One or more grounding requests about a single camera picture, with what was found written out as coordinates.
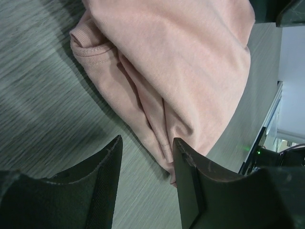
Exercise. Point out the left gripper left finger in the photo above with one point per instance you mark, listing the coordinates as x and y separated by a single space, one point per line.
80 197

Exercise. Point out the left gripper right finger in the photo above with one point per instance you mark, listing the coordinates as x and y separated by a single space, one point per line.
213 197

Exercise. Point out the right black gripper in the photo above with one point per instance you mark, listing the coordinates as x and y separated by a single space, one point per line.
284 13

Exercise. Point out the pink printed t shirt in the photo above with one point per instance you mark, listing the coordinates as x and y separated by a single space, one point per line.
168 68

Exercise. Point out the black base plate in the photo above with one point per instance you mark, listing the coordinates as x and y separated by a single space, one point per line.
248 164

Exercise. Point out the aluminium frame rail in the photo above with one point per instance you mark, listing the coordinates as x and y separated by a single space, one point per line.
267 134

